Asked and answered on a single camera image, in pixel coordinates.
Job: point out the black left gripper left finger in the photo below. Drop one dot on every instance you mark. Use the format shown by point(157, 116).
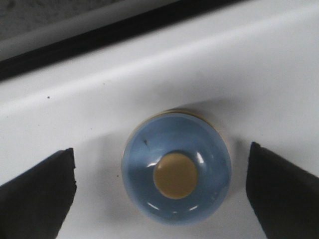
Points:
point(35, 204)

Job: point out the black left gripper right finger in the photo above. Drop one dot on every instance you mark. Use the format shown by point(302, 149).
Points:
point(284, 197)

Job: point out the blue desk bell cream base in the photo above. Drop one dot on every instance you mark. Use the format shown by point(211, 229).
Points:
point(176, 168)

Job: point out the grey stone counter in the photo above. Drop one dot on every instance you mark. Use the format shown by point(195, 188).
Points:
point(57, 36)

